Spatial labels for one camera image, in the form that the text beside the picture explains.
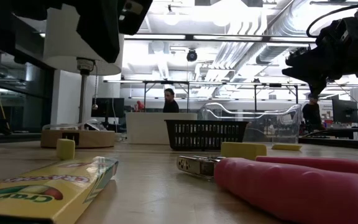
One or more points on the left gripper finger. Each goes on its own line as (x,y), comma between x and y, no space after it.
(101,31)
(135,18)

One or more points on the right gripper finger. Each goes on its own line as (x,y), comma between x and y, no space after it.
(312,76)
(306,57)

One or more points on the yellow eraser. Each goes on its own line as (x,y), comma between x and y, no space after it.
(286,147)
(243,151)
(65,149)

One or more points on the yellow crayon box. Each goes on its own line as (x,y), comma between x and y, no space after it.
(42,193)

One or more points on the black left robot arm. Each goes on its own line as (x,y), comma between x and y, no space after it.
(11,25)

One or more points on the person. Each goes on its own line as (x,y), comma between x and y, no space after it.
(170,105)
(312,115)

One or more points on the black computer monitor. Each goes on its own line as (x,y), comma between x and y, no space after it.
(107,107)
(345,111)

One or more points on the clear plastic bin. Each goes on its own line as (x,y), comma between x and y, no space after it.
(275,124)

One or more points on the red object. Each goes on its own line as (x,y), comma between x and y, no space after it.
(140,105)

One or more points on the white shade wooden base lamp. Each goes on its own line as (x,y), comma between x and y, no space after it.
(98,139)

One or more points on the white plastic bin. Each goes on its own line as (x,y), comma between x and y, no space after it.
(154,127)

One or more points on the black mesh basket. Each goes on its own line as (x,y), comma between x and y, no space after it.
(207,135)

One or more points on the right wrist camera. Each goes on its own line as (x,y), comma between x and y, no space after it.
(337,29)

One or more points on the black dome camera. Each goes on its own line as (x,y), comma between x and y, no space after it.
(192,55)

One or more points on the black aluminium table frame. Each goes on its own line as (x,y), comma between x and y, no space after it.
(337,142)

